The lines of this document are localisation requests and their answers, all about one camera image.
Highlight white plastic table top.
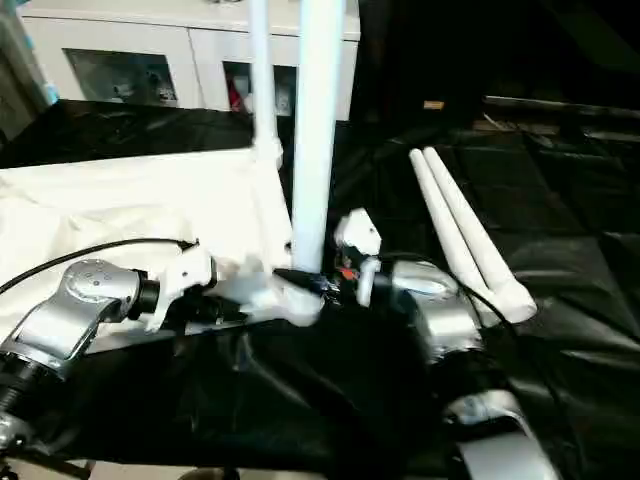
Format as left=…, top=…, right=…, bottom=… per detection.
left=0, top=144, right=325, bottom=357

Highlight white plastic table leg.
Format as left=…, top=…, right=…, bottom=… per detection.
left=421, top=145, right=540, bottom=324
left=288, top=0, right=347, bottom=277
left=246, top=0, right=285, bottom=167
left=407, top=147, right=495, bottom=302

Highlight black mat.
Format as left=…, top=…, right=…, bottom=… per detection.
left=0, top=98, right=640, bottom=480

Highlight black cabinet gold label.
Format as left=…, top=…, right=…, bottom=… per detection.
left=348, top=0, right=487, bottom=128

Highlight teal patterned strip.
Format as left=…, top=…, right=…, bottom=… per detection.
left=29, top=19, right=62, bottom=106

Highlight white glass-door cabinet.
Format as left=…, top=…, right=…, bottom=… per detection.
left=18, top=0, right=362, bottom=122

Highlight black side table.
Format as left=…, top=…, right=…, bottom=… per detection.
left=481, top=93, right=640, bottom=138

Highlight grey curtain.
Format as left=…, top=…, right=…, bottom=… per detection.
left=0, top=0, right=44, bottom=137

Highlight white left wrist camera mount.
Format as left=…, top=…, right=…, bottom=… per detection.
left=143, top=243, right=220, bottom=333

